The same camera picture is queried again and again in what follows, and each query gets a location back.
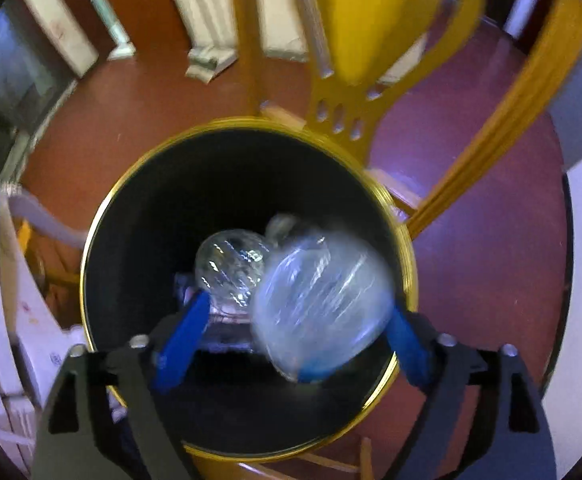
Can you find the yellow plastic chair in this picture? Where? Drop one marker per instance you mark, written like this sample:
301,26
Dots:
371,20

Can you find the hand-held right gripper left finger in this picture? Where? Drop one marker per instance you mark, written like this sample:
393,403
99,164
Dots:
183,340

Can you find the black gold-rimmed trash bin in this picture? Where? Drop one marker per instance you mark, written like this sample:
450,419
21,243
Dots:
171,200

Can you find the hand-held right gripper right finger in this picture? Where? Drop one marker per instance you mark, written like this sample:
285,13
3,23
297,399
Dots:
411,347

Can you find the wooden chair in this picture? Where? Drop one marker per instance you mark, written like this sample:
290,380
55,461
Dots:
521,85

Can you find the clear plastic bottle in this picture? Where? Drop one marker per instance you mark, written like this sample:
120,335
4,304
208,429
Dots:
226,265

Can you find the large clear plastic bag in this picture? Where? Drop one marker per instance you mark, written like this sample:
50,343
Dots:
321,305

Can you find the pale green drain pipe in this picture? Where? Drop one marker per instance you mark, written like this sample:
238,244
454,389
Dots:
111,15

